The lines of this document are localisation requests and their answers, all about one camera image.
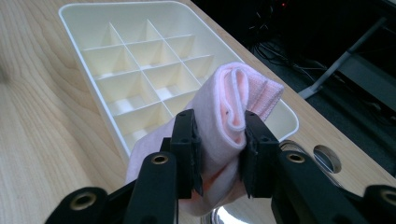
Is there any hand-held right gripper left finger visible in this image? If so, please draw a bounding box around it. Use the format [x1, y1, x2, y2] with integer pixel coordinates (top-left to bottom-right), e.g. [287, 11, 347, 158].
[160, 108, 205, 201]

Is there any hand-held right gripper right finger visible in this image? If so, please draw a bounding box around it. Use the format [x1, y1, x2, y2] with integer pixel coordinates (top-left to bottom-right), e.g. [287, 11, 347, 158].
[238, 109, 282, 199]

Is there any pink ankle sock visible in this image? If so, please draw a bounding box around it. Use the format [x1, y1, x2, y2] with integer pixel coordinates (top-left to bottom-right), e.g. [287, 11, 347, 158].
[124, 61, 285, 217]

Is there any white divided storage box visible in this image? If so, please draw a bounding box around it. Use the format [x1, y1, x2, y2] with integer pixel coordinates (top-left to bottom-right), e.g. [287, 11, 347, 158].
[57, 0, 300, 163]

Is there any grey metal stand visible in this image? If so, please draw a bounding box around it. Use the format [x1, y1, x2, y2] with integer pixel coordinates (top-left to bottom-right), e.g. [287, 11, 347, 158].
[297, 15, 396, 113]

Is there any bundle of black floor cables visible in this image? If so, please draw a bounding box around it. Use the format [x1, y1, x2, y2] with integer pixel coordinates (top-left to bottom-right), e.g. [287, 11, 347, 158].
[247, 3, 331, 83]

